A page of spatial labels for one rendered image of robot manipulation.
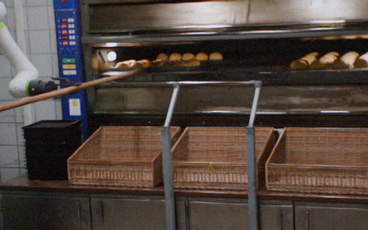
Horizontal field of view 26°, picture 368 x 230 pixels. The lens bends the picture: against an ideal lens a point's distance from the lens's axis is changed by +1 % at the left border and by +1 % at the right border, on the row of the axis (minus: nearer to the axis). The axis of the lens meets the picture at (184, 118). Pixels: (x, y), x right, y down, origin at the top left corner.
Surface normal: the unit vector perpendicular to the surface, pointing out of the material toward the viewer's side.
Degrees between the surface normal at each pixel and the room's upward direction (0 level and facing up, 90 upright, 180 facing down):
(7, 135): 90
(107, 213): 90
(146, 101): 70
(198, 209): 90
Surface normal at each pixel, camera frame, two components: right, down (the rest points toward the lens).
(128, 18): -0.32, -0.18
